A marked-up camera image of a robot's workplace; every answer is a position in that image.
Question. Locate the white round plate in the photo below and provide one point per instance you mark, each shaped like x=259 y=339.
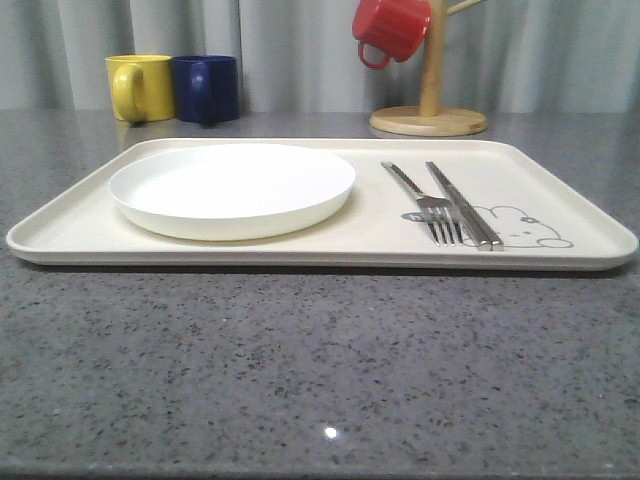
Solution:
x=232 y=192

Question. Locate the silver chopstick pair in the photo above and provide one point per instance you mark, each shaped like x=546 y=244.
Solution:
x=483 y=236

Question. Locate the yellow mug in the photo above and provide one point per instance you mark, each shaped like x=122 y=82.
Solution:
x=141 y=87

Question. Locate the red mug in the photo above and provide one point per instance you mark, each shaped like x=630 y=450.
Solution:
x=390 y=30

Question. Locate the wooden mug tree stand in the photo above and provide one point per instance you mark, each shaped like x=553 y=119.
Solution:
x=430 y=118

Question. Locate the beige rabbit serving tray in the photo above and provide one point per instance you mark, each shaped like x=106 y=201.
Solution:
x=544 y=224

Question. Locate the dark blue mug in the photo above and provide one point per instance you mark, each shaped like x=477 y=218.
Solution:
x=205 y=88

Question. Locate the grey curtain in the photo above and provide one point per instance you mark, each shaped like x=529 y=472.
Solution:
x=300 y=56

